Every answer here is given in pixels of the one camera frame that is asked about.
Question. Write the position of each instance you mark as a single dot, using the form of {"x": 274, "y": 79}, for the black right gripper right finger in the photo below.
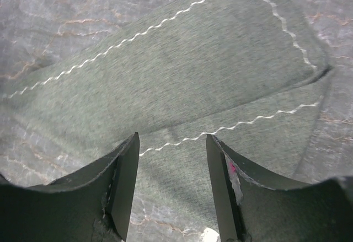
{"x": 255, "y": 204}

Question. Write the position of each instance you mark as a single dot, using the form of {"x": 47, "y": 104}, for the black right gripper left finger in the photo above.
{"x": 91, "y": 204}

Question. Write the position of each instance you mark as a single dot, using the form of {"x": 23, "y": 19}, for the grey-green cloth napkin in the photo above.
{"x": 252, "y": 72}

